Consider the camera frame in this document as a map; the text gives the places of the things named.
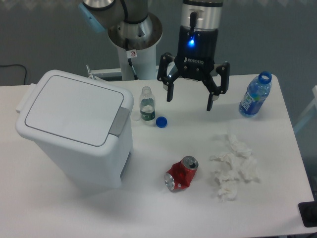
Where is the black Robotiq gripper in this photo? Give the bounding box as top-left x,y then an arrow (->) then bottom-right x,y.
157,24 -> 230,112

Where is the white plastic trash can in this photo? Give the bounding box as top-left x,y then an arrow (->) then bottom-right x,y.
15,70 -> 134,188

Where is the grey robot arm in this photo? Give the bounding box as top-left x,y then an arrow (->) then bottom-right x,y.
79,0 -> 230,109

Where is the crushed red soda can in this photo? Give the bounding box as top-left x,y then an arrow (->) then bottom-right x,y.
164,156 -> 199,192

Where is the clear green-label plastic bottle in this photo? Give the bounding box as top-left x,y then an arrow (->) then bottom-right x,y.
139,86 -> 156,126

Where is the blue bottle cap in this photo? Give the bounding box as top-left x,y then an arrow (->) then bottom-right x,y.
156,116 -> 167,128

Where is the blue plastic water bottle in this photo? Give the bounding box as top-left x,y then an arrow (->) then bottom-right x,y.
239,71 -> 272,118

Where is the white bottle cap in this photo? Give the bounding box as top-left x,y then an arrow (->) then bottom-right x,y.
131,114 -> 141,121

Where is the crumpled white tissue paper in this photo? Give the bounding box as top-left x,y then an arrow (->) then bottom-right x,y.
210,133 -> 261,202

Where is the black device at edge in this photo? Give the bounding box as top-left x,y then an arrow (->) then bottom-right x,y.
298,201 -> 317,228

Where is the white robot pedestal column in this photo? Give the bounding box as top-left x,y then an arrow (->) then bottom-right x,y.
116,46 -> 156,81

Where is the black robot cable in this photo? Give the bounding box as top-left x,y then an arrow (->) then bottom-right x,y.
125,38 -> 139,80

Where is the white metal base frame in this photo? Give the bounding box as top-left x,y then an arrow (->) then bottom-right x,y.
86,64 -> 123,81

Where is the black floor cable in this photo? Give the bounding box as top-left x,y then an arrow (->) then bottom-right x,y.
0,64 -> 27,85

